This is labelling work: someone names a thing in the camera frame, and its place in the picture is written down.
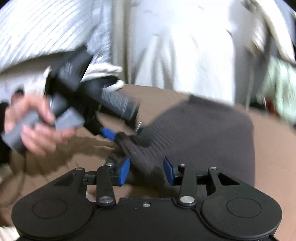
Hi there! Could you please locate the dark grey knit sweater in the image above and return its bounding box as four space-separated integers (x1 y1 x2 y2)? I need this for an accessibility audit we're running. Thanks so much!
107 96 255 189

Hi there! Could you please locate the person's left hand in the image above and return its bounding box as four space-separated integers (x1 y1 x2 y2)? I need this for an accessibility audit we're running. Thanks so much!
4 94 76 156

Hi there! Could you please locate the black folded garment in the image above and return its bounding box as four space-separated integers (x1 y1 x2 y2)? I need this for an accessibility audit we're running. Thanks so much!
86 75 118 89

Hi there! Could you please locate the crumpled silver foil curtain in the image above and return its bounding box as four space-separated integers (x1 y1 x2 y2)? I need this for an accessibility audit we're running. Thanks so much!
87 2 113 64

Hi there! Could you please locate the brown bed sheet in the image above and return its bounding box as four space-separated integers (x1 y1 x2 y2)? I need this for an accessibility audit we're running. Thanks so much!
1 85 295 240

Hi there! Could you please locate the silver quilted insulation panel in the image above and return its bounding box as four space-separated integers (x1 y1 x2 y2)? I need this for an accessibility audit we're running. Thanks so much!
0 0 93 75

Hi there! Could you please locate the beige curtain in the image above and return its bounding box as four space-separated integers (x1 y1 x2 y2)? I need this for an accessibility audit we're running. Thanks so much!
112 0 133 84

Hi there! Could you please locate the white cloth draped chair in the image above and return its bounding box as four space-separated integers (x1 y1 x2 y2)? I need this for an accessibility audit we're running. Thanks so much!
129 1 235 105

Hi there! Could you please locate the pale green hanging garment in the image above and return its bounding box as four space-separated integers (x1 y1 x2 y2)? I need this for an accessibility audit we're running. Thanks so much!
258 57 295 125

